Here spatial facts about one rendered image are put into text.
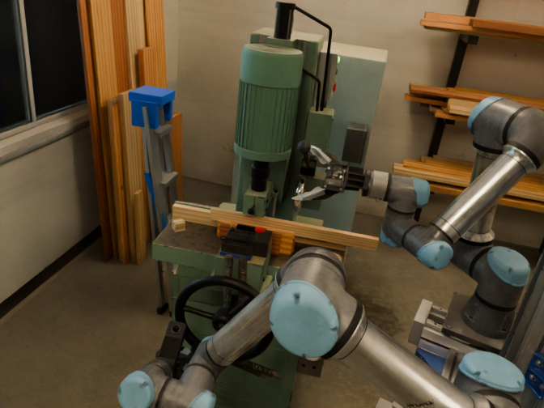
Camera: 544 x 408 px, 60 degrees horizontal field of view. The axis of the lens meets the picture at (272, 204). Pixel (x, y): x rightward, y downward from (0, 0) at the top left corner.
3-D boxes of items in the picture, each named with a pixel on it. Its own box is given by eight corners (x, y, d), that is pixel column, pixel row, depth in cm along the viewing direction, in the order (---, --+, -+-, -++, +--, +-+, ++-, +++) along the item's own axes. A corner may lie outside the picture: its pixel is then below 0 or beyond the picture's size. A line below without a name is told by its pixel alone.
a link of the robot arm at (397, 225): (396, 257, 124) (406, 220, 119) (372, 235, 133) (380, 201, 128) (420, 253, 127) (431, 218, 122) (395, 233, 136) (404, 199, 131)
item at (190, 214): (172, 218, 162) (172, 206, 160) (174, 215, 164) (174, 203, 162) (346, 251, 155) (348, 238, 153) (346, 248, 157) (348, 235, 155)
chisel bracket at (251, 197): (241, 218, 150) (244, 193, 147) (251, 200, 163) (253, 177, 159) (264, 222, 150) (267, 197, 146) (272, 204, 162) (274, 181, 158)
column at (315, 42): (231, 230, 180) (248, 31, 149) (245, 206, 200) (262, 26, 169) (289, 241, 177) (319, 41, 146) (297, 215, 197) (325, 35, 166)
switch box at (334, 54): (312, 99, 163) (319, 51, 156) (315, 93, 172) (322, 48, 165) (329, 101, 162) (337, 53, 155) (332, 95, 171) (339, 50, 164)
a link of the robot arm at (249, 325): (321, 215, 95) (189, 339, 117) (312, 241, 85) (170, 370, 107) (363, 253, 96) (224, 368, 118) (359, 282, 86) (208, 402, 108)
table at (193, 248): (138, 275, 141) (137, 258, 138) (175, 228, 168) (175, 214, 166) (339, 316, 134) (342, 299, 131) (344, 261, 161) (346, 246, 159)
